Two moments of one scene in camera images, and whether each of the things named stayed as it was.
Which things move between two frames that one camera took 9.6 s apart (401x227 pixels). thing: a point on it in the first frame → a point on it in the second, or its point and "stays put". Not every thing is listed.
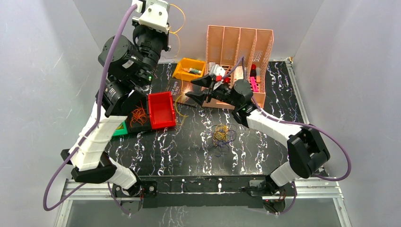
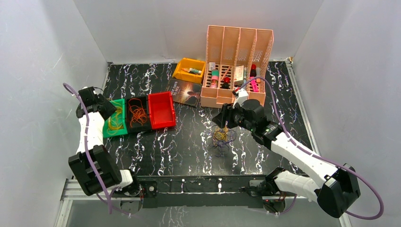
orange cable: [139, 115] stays put
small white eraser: [211, 65] stays put
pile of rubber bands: [223, 135] stays put
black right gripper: [205, 82] → [226, 114]
